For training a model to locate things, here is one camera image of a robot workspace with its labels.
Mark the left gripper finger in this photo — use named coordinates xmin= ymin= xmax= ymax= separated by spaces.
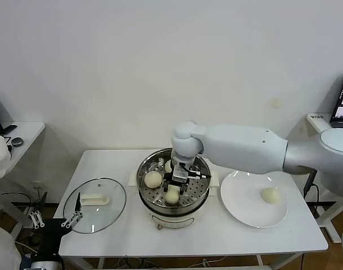
xmin=29 ymin=191 xmax=48 ymax=230
xmin=61 ymin=192 xmax=84 ymax=228

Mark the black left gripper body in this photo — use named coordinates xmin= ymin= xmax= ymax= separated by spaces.
xmin=37 ymin=218 xmax=73 ymax=256

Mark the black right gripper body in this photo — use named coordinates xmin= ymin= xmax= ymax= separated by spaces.
xmin=163 ymin=168 xmax=189 ymax=187

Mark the glass lid white handle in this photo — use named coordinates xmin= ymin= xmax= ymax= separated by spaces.
xmin=63 ymin=177 xmax=128 ymax=235

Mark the stainless steel steamer basket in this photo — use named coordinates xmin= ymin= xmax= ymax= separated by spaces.
xmin=137 ymin=148 xmax=212 ymax=208

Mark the steel steamer pot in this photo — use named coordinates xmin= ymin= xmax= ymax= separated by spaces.
xmin=128 ymin=170 xmax=219 ymax=232

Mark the person white garment torso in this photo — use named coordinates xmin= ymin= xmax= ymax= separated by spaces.
xmin=0 ymin=208 xmax=25 ymax=270

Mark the white round plate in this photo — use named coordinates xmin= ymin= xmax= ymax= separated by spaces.
xmin=220 ymin=169 xmax=288 ymax=228

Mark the white side desk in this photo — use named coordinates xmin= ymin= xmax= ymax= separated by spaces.
xmin=305 ymin=113 xmax=343 ymax=244
xmin=0 ymin=121 xmax=47 ymax=244

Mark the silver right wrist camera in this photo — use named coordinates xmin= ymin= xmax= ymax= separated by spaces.
xmin=172 ymin=165 xmax=189 ymax=184

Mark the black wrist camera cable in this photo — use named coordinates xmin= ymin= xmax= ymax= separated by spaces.
xmin=187 ymin=168 xmax=212 ymax=179

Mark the black floor cable loop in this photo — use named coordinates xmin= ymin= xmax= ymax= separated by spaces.
xmin=2 ymin=192 xmax=36 ymax=226

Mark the black cable with adapter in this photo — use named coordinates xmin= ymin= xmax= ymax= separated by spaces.
xmin=303 ymin=171 xmax=321 ymax=219

